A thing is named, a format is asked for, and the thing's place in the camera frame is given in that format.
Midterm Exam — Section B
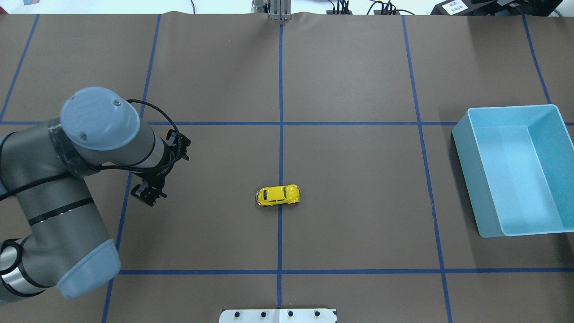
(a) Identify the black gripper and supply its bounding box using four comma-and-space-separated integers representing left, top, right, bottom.
130, 167, 172, 207

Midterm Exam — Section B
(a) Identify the yellow beetle toy car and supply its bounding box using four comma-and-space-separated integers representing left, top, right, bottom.
255, 184, 301, 207

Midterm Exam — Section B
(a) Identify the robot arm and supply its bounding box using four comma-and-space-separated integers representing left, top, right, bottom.
1, 87, 191, 305

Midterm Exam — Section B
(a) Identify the black box with label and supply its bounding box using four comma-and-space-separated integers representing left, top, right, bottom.
430, 0, 475, 16

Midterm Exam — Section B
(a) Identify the light blue plastic bin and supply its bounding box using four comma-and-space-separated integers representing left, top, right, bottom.
452, 104, 574, 238

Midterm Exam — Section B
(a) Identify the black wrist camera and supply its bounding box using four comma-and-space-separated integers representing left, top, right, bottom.
166, 129, 192, 161

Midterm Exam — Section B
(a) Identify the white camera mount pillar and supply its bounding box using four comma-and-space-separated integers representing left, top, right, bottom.
219, 308, 338, 323

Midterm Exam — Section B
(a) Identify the aluminium frame post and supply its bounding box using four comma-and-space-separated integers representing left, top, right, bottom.
268, 0, 292, 21

